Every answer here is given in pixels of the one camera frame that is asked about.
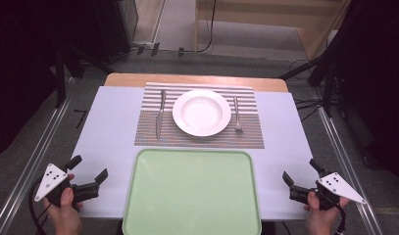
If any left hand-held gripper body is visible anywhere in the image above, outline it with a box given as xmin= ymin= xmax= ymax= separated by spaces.
xmin=33 ymin=163 xmax=101 ymax=210

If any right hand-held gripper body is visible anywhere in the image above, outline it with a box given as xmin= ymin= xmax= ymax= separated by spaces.
xmin=288 ymin=171 xmax=367 ymax=212

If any silver table knife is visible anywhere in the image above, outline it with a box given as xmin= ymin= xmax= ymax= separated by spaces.
xmin=155 ymin=89 xmax=168 ymax=140

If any silver fork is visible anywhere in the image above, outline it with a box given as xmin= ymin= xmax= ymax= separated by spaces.
xmin=232 ymin=96 xmax=244 ymax=134

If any light green tray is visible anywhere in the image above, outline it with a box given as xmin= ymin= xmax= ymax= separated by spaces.
xmin=122 ymin=148 xmax=263 ymax=235

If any white deep plate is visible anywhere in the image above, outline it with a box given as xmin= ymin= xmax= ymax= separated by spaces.
xmin=172 ymin=88 xmax=232 ymax=137

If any person's right hand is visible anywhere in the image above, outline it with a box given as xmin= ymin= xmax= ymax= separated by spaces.
xmin=304 ymin=191 xmax=351 ymax=235

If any person's left hand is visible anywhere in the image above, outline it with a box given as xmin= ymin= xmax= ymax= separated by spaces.
xmin=43 ymin=173 xmax=84 ymax=235

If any striped woven placemat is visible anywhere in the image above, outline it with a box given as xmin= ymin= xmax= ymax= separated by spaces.
xmin=133 ymin=81 xmax=266 ymax=150

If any black tripod stand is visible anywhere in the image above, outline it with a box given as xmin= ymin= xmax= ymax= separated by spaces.
xmin=53 ymin=42 xmax=114 ymax=110
xmin=278 ymin=48 xmax=339 ymax=118

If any dark curtain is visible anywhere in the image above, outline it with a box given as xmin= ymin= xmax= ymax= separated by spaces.
xmin=330 ymin=0 xmax=399 ymax=185
xmin=0 ymin=0 xmax=97 ymax=160

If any light wooden shelf unit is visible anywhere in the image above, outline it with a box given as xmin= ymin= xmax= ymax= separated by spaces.
xmin=195 ymin=0 xmax=352 ymax=61

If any black cabinet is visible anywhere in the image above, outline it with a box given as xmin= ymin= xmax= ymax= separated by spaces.
xmin=92 ymin=0 xmax=139 ymax=65

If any metal floor rail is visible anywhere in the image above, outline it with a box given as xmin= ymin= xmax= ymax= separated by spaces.
xmin=313 ymin=87 xmax=384 ymax=235
xmin=0 ymin=94 xmax=73 ymax=235

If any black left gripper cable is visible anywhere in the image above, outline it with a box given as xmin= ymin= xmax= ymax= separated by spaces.
xmin=27 ymin=180 xmax=53 ymax=235

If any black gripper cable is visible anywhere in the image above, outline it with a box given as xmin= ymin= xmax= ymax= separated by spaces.
xmin=27 ymin=180 xmax=53 ymax=235
xmin=333 ymin=204 xmax=348 ymax=235

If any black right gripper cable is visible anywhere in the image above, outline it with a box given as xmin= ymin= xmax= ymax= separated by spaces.
xmin=333 ymin=204 xmax=348 ymax=235

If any small black floor bracket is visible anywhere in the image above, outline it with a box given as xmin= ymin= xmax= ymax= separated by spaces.
xmin=74 ymin=109 xmax=89 ymax=129

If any black floor cable bundle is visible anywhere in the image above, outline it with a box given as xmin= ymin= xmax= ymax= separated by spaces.
xmin=288 ymin=58 xmax=332 ymax=122

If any black hanging cable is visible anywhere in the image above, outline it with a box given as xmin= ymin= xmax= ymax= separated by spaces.
xmin=183 ymin=0 xmax=218 ymax=54

